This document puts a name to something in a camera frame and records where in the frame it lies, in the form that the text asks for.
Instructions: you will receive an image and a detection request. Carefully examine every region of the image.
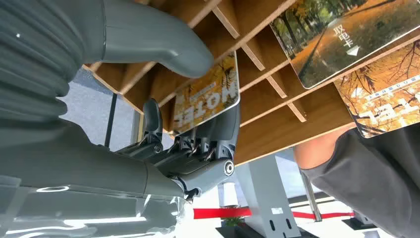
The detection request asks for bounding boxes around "black stanchion base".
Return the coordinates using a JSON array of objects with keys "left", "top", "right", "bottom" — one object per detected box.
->
[{"left": 342, "top": 216, "right": 375, "bottom": 231}]

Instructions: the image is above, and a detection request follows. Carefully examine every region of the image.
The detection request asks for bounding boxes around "black vertical bar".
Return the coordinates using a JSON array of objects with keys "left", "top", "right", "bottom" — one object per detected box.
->
[{"left": 104, "top": 93, "right": 118, "bottom": 147}]

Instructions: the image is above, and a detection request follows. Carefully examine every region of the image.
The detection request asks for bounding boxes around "autumn branches hotel card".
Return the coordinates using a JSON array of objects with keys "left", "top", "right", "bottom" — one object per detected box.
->
[{"left": 333, "top": 39, "right": 420, "bottom": 139}]

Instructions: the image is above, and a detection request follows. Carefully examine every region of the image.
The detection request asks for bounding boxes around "ribbed grey right arm sleeve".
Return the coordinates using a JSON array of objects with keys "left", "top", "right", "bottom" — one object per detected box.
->
[{"left": 0, "top": 0, "right": 106, "bottom": 123}]

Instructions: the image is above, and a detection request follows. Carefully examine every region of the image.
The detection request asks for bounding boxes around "person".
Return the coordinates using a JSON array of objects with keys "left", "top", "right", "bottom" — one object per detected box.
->
[{"left": 293, "top": 122, "right": 420, "bottom": 238}]

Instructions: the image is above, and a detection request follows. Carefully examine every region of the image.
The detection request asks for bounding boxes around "silver metal pole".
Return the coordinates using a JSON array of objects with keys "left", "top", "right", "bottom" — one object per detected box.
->
[{"left": 299, "top": 171, "right": 323, "bottom": 223}]

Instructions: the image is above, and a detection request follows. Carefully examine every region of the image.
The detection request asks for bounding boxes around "white stanchion post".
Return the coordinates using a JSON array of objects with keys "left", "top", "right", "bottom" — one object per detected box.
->
[{"left": 217, "top": 182, "right": 239, "bottom": 208}]

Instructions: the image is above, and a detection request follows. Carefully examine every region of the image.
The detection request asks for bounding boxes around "red barrier ribbon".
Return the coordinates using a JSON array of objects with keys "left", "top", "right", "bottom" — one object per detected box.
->
[{"left": 193, "top": 207, "right": 356, "bottom": 220}]

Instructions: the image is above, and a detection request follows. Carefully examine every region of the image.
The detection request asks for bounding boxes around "green plant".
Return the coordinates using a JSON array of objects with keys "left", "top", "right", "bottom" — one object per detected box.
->
[{"left": 222, "top": 216, "right": 246, "bottom": 228}]

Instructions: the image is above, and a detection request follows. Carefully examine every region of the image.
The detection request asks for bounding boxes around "wooden slotted card rack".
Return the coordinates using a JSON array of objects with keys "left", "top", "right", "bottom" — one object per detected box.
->
[{"left": 82, "top": 0, "right": 420, "bottom": 166}]

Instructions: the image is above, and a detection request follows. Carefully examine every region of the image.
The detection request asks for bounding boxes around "park path photo card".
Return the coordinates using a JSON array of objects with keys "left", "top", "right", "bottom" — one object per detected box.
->
[{"left": 270, "top": 0, "right": 420, "bottom": 90}]

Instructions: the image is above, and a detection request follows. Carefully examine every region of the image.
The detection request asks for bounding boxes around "grey metal support column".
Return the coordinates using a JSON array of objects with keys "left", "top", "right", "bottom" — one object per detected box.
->
[{"left": 235, "top": 154, "right": 302, "bottom": 238}]

